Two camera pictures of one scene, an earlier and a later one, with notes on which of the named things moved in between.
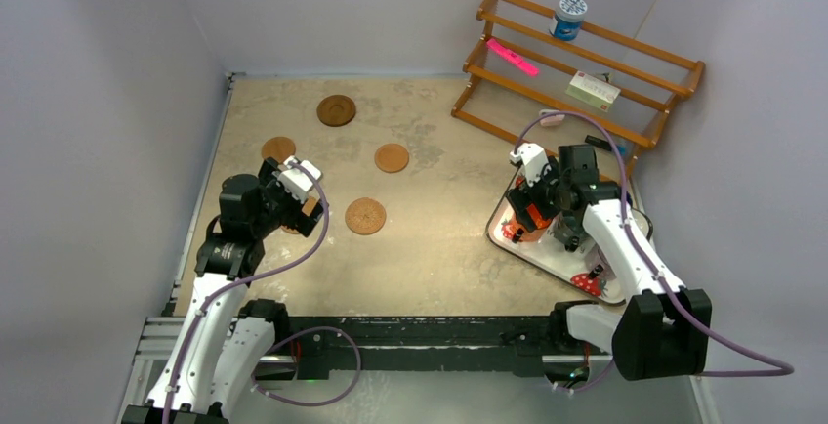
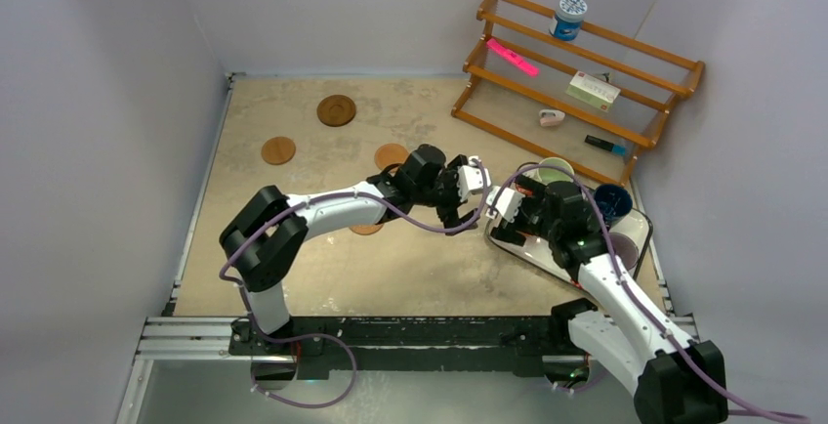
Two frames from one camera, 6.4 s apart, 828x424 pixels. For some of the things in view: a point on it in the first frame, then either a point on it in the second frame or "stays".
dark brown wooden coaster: (336, 110) stays
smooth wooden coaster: (392, 157) stays
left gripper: (271, 179) to (449, 216)
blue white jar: (566, 22) stays
